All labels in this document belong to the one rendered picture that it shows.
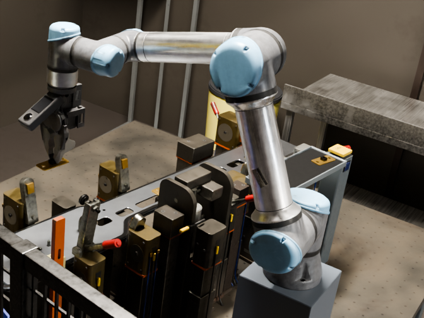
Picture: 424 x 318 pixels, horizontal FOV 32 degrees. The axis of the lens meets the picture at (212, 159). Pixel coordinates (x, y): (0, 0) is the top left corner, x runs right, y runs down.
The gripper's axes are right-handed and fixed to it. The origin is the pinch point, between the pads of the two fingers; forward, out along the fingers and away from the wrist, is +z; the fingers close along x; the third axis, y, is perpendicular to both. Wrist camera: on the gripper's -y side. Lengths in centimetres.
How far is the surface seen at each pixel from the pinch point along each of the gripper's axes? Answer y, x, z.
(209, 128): 205, 103, 82
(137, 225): 15.7, -17.5, 18.1
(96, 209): -0.7, -18.2, 6.7
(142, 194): 40.7, 4.0, 26.6
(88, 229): -1.4, -16.3, 13.2
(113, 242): -1.5, -25.8, 12.4
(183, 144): 75, 18, 24
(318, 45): 269, 78, 34
